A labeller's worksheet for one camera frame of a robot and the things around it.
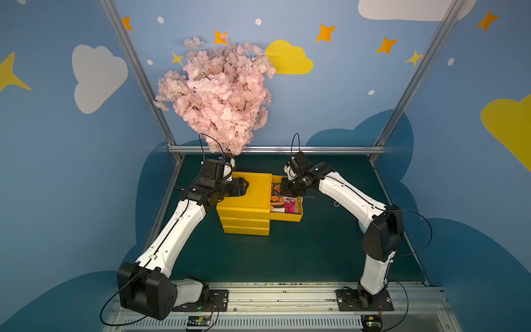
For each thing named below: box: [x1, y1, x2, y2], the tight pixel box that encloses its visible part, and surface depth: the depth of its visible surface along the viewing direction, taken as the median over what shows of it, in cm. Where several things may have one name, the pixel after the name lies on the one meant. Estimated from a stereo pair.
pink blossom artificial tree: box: [153, 35, 277, 157], surface depth 70 cm
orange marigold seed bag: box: [269, 183, 285, 214], surface depth 84 cm
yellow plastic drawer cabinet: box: [216, 171, 272, 236], surface depth 80 cm
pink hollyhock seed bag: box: [283, 195, 298, 214], surface depth 85 cm
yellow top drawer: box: [269, 174, 304, 223], surface depth 79 cm
